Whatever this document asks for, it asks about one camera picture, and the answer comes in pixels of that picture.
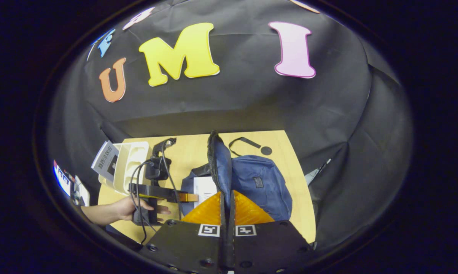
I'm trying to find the black backdrop cloth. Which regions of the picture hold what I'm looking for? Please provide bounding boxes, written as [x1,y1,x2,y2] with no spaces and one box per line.
[48,0,414,252]

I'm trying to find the blue white printed banner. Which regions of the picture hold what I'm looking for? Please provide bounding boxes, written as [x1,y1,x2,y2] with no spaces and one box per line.
[53,160,73,196]

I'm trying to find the white cover book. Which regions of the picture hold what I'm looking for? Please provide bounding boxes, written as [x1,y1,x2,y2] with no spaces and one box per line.
[194,176,217,208]

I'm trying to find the blue schoolbag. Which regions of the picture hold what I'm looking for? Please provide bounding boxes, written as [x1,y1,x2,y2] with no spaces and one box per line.
[181,130,293,225]

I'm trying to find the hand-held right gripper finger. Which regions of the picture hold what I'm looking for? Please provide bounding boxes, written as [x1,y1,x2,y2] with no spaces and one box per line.
[140,190,229,274]
[229,190,318,274]

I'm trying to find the blue grey cover book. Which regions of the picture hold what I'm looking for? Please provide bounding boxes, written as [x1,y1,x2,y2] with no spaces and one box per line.
[91,141,120,182]

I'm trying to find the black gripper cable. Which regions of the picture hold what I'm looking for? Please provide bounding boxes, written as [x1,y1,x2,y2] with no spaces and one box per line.
[129,147,184,244]

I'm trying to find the black loop strap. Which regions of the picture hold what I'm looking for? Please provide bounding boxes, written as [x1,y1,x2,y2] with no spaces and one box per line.
[228,136,273,156]

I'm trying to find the cream plastic bookshelf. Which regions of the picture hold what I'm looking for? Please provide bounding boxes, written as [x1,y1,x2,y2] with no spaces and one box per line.
[99,141,150,196]

